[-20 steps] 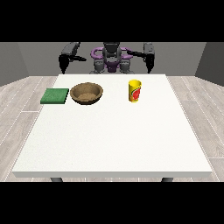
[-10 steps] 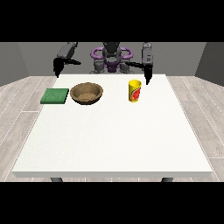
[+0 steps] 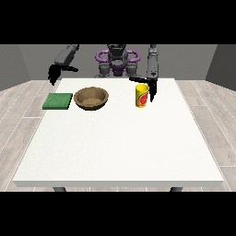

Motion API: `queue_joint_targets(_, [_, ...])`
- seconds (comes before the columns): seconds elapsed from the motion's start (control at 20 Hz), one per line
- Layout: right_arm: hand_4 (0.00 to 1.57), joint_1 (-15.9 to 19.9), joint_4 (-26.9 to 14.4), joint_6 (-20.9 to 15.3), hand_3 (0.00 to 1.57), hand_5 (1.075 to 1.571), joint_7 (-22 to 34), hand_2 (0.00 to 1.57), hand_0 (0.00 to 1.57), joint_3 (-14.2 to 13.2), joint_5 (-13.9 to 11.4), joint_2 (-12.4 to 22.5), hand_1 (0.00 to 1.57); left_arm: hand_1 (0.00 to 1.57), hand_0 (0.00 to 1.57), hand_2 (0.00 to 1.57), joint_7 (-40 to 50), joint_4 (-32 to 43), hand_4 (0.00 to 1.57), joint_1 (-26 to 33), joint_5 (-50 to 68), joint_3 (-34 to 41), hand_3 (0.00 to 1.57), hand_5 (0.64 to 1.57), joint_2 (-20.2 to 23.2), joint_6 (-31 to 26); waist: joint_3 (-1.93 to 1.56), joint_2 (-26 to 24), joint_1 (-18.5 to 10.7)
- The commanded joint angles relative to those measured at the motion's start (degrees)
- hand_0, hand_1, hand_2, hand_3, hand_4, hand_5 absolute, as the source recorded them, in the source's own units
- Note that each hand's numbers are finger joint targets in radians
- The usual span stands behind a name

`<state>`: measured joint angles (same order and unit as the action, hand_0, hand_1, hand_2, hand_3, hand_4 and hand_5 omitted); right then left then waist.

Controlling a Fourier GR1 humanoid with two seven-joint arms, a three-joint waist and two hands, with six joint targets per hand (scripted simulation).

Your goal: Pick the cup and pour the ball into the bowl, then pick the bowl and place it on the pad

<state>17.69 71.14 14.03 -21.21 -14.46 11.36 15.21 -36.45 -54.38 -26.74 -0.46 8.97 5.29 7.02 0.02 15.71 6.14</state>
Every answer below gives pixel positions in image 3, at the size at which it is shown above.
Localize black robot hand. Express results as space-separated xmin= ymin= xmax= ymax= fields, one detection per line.
xmin=48 ymin=63 xmax=79 ymax=87
xmin=128 ymin=76 xmax=159 ymax=103

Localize yellow cup with melon print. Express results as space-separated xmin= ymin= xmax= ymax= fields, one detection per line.
xmin=135 ymin=83 xmax=150 ymax=109

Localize green square pad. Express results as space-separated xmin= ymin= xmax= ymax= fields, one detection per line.
xmin=41 ymin=92 xmax=74 ymax=111

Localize brown wooden bowl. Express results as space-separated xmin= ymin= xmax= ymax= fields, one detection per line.
xmin=73 ymin=86 xmax=110 ymax=112

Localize grey robot trunk purple rings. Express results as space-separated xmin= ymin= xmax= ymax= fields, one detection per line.
xmin=94 ymin=44 xmax=142 ymax=79

